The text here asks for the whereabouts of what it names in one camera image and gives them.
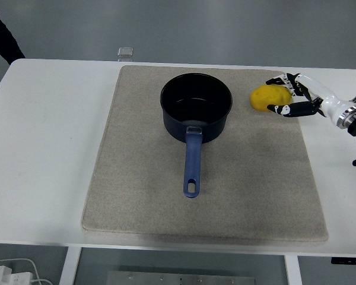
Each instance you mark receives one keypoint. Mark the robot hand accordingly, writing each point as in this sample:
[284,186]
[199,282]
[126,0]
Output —
[326,99]

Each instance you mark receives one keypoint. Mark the yellow potato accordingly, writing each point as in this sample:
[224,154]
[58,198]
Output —
[267,96]

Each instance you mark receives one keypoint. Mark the beige felt mat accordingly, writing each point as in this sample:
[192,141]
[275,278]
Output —
[225,184]

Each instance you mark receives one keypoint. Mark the black table control panel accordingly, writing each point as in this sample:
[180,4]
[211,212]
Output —
[348,261]

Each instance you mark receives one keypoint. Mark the white table leg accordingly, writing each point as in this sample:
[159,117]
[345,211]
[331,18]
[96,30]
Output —
[69,267]
[293,271]

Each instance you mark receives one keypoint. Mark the small clear square block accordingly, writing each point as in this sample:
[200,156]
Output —
[125,51]

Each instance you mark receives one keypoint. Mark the person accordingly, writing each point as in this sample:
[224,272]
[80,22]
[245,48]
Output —
[3,41]

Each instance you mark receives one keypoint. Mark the white power strip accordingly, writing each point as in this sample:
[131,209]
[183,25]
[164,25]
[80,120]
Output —
[9,277]

